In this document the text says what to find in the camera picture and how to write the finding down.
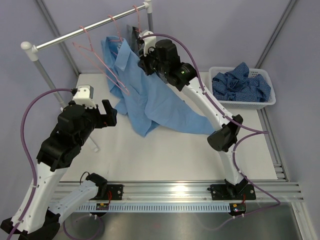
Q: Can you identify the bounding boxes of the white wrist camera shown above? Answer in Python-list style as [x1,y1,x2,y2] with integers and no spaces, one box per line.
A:
[137,30,157,57]
[68,85,98,110]

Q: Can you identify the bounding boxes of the white plastic basket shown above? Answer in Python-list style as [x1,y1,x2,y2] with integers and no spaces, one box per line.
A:
[204,66,276,110]

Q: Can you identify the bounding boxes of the white slotted cable duct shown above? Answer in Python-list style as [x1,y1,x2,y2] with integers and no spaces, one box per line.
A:
[75,202,231,213]

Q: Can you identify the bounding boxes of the metal clothes rack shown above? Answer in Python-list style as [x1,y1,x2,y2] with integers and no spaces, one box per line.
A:
[20,0,176,153]

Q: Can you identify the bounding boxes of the pink hanger of blue shirt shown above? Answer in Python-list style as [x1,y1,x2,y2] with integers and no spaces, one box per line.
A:
[107,14,125,58]

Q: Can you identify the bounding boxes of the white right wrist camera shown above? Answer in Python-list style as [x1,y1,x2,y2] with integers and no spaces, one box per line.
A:
[137,30,157,57]

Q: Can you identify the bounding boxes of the pink hanger of checkered shirt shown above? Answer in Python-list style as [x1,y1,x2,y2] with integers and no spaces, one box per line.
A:
[72,26,130,96]

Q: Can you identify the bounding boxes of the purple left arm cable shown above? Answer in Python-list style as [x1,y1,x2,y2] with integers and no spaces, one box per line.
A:
[4,88,106,240]

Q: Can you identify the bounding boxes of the grey shirt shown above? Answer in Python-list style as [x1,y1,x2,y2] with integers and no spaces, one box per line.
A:
[125,24,144,56]

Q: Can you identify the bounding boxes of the light blue shirt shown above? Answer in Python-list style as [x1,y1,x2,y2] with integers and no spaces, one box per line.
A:
[101,36,214,137]

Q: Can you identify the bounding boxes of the blue checkered shirt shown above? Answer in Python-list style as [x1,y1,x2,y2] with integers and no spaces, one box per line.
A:
[212,62,271,103]

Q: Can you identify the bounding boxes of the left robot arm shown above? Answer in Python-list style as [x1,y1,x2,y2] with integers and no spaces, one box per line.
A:
[0,100,117,240]

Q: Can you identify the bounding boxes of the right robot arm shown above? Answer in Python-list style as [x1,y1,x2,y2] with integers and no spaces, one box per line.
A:
[138,35,256,201]

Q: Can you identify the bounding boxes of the aluminium mounting rail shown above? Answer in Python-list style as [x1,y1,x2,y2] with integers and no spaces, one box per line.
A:
[32,164,305,204]

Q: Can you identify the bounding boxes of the pink hanger of grey shirt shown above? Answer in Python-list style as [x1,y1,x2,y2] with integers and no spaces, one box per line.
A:
[132,5,142,35]

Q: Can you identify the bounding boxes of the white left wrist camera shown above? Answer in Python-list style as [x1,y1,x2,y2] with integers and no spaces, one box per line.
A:
[68,85,98,110]

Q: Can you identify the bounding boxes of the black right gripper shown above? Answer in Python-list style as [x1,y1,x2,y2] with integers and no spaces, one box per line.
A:
[138,44,168,76]

